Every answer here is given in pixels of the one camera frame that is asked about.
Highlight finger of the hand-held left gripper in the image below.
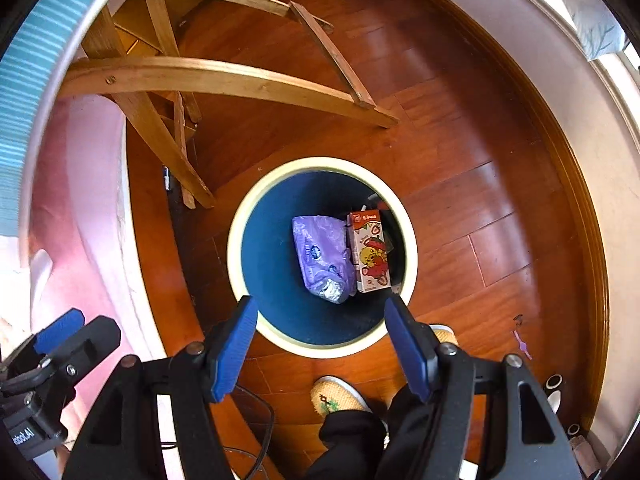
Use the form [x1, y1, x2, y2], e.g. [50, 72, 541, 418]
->
[30, 315, 122, 401]
[0, 308, 85, 378]

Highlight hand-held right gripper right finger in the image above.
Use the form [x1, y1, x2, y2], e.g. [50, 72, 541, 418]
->
[384, 294, 583, 480]

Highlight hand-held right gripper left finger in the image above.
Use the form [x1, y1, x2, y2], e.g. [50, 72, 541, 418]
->
[62, 295, 258, 480]

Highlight bear print juice carton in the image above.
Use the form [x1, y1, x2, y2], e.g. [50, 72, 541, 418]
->
[347, 208, 392, 294]

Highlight purple plastic bag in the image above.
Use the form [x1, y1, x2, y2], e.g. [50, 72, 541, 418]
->
[291, 215, 353, 305]

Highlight blue bin with cream rim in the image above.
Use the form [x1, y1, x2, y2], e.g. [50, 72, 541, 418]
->
[226, 156, 419, 359]

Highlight person's right shoe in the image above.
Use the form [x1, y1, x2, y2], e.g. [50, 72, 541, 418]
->
[429, 324, 458, 347]

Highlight person's shoe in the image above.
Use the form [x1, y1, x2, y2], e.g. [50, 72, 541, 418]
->
[429, 324, 458, 347]
[310, 376, 373, 418]

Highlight person's left shoe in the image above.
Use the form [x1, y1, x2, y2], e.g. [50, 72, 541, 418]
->
[310, 376, 373, 418]

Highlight small purple plastic piece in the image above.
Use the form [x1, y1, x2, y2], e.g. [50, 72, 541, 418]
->
[512, 330, 532, 361]

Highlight person's left leg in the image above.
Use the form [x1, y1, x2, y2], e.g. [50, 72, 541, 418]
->
[305, 409, 388, 480]

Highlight white slipper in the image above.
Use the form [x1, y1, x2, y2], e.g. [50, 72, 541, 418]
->
[544, 374, 566, 411]
[565, 424, 603, 478]

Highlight black cable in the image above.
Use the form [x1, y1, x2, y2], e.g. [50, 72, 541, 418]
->
[220, 385, 277, 480]

